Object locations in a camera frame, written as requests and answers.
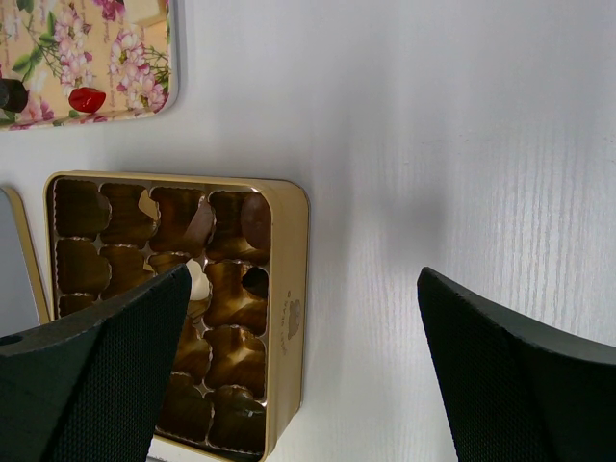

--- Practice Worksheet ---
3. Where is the white heart chocolate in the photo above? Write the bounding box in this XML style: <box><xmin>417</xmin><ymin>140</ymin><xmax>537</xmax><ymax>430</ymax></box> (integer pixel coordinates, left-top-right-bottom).
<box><xmin>186</xmin><ymin>259</ymin><xmax>211</xmax><ymax>301</ymax></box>

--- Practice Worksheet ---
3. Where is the gold chocolate box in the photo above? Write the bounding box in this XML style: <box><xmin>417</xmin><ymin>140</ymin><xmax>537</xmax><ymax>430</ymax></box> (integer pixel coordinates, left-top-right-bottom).
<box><xmin>44</xmin><ymin>171</ymin><xmax>309</xmax><ymax>461</ymax></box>

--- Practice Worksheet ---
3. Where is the red lips chocolate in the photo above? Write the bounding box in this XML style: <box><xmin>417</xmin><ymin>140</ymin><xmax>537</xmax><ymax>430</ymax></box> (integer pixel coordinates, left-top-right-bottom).
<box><xmin>68</xmin><ymin>87</ymin><xmax>107</xmax><ymax>114</ymax></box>

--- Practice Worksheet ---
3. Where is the brown round chocolate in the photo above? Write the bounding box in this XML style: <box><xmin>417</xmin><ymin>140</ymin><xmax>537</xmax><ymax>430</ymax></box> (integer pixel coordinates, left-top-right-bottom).
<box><xmin>240</xmin><ymin>192</ymin><xmax>271</xmax><ymax>251</ymax></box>

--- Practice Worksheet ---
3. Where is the floral tray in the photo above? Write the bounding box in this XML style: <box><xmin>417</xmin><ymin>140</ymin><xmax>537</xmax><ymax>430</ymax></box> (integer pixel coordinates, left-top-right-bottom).
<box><xmin>1</xmin><ymin>1</ymin><xmax>179</xmax><ymax>130</ymax></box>

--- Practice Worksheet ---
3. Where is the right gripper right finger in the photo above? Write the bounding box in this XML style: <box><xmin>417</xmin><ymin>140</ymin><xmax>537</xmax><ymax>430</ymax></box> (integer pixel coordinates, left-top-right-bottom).
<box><xmin>417</xmin><ymin>268</ymin><xmax>615</xmax><ymax>461</ymax></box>

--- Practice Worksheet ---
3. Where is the silver tin lid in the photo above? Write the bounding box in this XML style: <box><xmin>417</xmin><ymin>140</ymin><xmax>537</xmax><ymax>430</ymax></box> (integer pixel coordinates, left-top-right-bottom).
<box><xmin>0</xmin><ymin>187</ymin><xmax>50</xmax><ymax>337</ymax></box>

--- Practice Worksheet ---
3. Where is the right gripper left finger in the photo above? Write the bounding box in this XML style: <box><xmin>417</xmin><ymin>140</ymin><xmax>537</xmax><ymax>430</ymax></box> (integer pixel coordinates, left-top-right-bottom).
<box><xmin>1</xmin><ymin>264</ymin><xmax>192</xmax><ymax>461</ymax></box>

